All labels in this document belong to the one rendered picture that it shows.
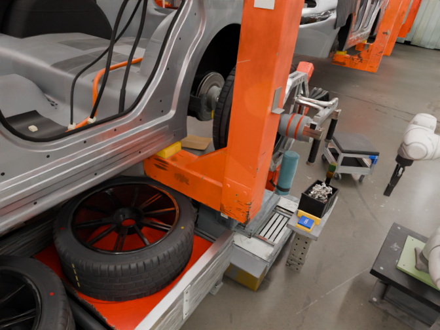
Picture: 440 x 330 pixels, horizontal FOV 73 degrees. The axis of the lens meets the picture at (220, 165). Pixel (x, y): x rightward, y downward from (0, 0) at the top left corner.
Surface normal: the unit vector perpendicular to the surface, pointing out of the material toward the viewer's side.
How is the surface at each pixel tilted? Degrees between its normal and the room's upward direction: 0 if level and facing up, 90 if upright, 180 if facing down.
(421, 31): 90
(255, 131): 90
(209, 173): 90
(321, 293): 0
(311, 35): 90
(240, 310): 0
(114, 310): 0
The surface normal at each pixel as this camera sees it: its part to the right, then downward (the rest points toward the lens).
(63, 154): 0.83, 0.37
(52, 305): 0.09, -0.84
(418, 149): -0.65, 0.35
